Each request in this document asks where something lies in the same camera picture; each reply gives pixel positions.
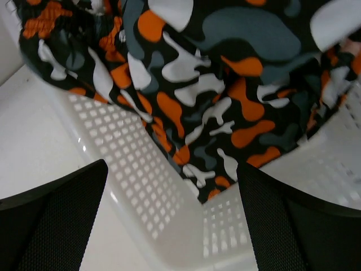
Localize white plastic mesh basket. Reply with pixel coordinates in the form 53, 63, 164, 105
1, 1, 360, 270

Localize orange black camouflage shorts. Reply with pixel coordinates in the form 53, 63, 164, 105
15, 1, 360, 203

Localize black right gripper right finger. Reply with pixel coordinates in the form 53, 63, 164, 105
237, 163, 360, 270

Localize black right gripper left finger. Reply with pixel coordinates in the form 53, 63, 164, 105
1, 159, 108, 270

